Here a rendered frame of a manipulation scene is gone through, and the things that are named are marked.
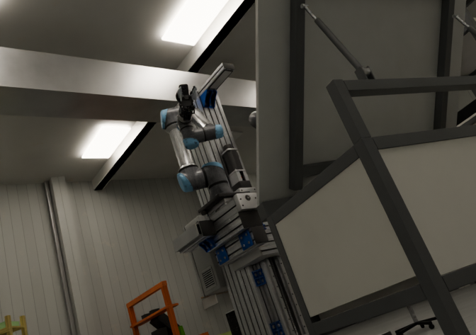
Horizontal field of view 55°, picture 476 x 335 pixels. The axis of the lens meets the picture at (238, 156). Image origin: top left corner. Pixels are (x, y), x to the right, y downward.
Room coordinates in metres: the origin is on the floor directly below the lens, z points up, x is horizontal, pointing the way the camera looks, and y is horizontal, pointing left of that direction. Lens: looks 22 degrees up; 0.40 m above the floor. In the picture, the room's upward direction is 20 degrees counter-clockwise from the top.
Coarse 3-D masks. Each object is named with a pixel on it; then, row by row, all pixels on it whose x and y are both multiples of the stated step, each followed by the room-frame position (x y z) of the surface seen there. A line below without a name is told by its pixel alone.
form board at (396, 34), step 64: (256, 0) 1.32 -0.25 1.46; (320, 0) 1.46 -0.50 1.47; (384, 0) 1.63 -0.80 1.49; (256, 64) 1.44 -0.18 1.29; (320, 64) 1.59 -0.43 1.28; (384, 64) 1.78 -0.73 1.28; (256, 128) 1.56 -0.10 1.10; (320, 128) 1.72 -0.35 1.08; (384, 128) 1.93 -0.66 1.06; (256, 192) 1.70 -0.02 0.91
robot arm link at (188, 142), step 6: (186, 126) 2.13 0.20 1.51; (192, 126) 2.15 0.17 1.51; (186, 132) 2.13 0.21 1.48; (192, 132) 2.14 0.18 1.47; (198, 132) 2.15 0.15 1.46; (186, 138) 2.13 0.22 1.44; (192, 138) 2.13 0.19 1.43; (198, 138) 2.16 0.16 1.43; (204, 138) 2.17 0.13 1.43; (186, 144) 2.14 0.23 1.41; (192, 144) 2.14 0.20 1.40; (198, 144) 2.17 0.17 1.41
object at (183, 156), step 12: (168, 108) 2.38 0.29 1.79; (168, 120) 2.36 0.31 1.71; (168, 132) 2.42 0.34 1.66; (180, 132) 2.38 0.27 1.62; (180, 144) 2.38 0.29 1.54; (180, 156) 2.38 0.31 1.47; (180, 168) 2.38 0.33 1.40; (192, 168) 2.37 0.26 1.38; (180, 180) 2.37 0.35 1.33; (192, 180) 2.36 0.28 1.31; (204, 180) 2.39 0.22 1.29
